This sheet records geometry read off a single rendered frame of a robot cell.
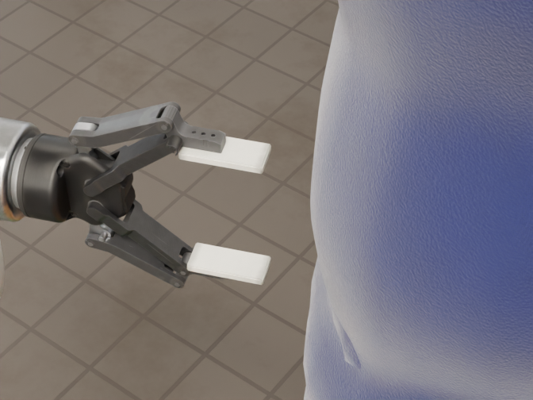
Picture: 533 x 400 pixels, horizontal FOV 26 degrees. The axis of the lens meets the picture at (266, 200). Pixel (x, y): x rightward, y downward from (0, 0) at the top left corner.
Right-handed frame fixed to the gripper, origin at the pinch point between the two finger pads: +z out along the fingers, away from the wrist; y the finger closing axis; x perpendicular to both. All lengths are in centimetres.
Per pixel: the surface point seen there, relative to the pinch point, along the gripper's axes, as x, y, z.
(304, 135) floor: -183, 158, -34
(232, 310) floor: -113, 158, -37
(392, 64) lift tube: 34, -45, 14
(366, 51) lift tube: 32, -44, 13
